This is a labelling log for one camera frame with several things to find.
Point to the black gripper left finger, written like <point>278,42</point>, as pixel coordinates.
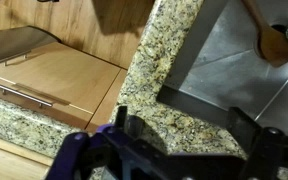
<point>121,116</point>

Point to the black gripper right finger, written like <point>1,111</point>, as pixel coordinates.
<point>242,128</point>

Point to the stainless steel sink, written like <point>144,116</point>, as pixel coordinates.
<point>230,73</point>

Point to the light wood drawer cabinet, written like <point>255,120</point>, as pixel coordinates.
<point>67,76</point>

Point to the wooden spatula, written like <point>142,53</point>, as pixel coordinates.
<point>274,43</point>

